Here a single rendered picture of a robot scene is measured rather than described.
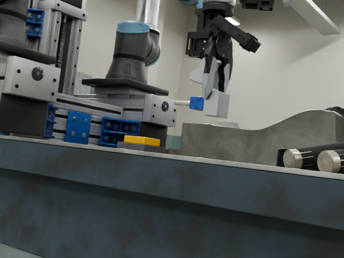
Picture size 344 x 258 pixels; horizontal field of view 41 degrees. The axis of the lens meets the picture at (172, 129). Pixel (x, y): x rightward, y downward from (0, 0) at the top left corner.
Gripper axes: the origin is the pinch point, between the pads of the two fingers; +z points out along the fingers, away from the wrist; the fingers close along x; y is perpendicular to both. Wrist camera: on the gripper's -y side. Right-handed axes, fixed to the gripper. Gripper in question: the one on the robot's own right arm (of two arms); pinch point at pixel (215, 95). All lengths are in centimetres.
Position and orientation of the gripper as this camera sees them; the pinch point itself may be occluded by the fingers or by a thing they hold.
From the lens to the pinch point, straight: 103.9
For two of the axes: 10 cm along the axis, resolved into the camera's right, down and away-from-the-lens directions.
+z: -1.2, 9.9, -0.3
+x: -5.8, -1.0, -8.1
